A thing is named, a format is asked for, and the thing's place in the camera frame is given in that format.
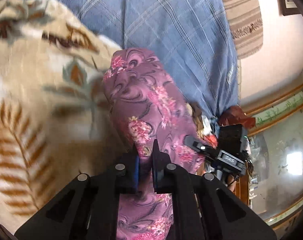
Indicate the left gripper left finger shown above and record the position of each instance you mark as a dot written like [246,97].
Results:
[87,207]

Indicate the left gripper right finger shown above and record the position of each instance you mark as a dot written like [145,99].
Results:
[203,207]

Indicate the purple floral shirt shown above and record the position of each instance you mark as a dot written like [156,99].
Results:
[147,108]

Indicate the red small object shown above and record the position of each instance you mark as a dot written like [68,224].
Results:
[211,140]

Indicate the beige leaf fleece blanket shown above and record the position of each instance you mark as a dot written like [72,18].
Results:
[54,116]

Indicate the blue plaid pillow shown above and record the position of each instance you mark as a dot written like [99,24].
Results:
[192,39]

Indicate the striped beige pillow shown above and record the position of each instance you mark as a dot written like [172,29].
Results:
[246,25]

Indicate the framed wall picture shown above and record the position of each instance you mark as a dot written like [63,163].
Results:
[288,7]

